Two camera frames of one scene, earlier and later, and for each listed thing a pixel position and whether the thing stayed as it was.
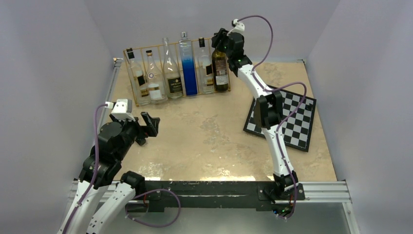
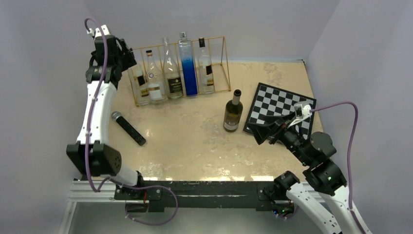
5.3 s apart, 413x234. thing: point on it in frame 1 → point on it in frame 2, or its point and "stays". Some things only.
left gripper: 151,123 → 128,60
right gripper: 222,35 → 261,131
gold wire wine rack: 178,69 stays
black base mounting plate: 214,193 stays
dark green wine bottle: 220,70 → 233,113
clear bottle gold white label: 156,80 stays
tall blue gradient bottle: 189,65 stays
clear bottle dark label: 174,85 stays
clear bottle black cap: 206,85 stays
